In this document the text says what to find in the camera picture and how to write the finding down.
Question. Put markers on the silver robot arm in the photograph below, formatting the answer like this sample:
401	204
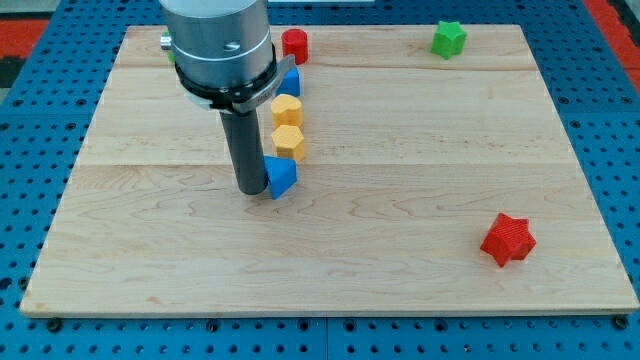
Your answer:
224	54

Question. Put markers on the blue block behind arm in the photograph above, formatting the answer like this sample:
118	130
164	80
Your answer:
291	83

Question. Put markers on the green block behind arm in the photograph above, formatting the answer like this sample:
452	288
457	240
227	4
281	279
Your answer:
166	45

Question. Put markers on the blue triangle block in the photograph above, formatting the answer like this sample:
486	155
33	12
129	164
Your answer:
282	175

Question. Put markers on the green star block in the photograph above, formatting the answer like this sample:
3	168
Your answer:
449	39

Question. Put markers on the red star block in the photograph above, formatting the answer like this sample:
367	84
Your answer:
508	239

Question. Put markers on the yellow hexagon block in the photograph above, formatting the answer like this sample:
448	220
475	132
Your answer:
288	142

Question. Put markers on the yellow heart block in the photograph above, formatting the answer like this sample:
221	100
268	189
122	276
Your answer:
287	110

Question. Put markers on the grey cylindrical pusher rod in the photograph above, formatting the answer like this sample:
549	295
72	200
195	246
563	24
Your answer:
245	146

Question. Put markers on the wooden board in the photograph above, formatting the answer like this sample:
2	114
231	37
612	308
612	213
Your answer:
409	159

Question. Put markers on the red cylinder block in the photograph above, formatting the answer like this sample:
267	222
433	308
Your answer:
295	42

